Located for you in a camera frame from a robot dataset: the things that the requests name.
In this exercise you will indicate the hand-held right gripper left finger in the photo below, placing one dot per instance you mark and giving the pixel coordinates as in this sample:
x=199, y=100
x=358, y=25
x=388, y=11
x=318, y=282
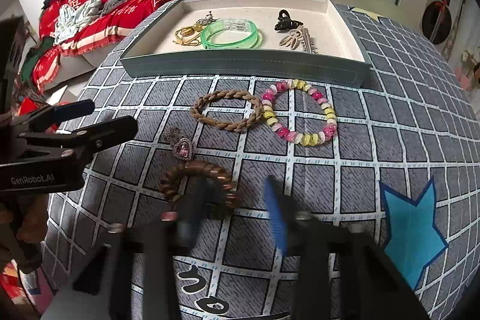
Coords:
x=195, y=215

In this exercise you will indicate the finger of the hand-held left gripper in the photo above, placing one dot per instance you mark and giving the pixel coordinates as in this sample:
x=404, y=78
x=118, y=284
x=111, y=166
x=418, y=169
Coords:
x=71, y=110
x=108, y=132

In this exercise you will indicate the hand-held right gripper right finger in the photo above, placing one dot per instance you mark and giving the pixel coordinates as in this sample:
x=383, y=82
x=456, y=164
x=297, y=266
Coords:
x=275, y=218

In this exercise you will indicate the green translucent bangle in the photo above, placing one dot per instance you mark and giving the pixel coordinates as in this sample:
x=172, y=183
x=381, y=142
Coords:
x=210, y=40

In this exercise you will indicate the silver brooch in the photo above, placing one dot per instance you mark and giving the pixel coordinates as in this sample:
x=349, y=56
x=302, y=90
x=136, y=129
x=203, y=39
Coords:
x=208, y=19

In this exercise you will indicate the grey tray with cream lining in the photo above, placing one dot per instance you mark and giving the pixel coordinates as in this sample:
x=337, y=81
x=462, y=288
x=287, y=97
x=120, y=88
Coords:
x=262, y=65

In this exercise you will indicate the beige hair clip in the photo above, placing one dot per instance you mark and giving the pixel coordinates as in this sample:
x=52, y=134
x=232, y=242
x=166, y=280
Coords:
x=290, y=40

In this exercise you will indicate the silver spiked hair clip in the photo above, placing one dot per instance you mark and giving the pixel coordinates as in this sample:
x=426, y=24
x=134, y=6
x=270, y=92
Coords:
x=308, y=40

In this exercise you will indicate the black claw hair clip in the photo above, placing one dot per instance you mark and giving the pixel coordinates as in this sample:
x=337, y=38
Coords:
x=283, y=24

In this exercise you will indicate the person's left hand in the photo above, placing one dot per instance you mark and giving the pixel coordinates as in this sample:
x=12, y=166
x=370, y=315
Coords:
x=33, y=230

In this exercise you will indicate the beige sofa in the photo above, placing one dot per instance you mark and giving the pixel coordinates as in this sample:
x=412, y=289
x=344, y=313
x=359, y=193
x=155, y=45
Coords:
x=93, y=57

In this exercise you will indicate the green garment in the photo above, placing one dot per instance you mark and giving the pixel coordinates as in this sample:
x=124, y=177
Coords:
x=35, y=57

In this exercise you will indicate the pink heart pendant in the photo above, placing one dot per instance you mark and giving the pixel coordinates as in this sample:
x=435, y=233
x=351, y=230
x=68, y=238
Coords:
x=182, y=147

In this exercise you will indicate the pale grey clothes pile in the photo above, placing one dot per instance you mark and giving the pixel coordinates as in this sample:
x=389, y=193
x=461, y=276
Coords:
x=75, y=20

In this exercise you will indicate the rack with pink hangers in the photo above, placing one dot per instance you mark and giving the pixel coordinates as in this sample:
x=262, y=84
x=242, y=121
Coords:
x=468, y=72

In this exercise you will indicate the white washing machine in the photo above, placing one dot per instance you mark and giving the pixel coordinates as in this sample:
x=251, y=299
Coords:
x=435, y=20

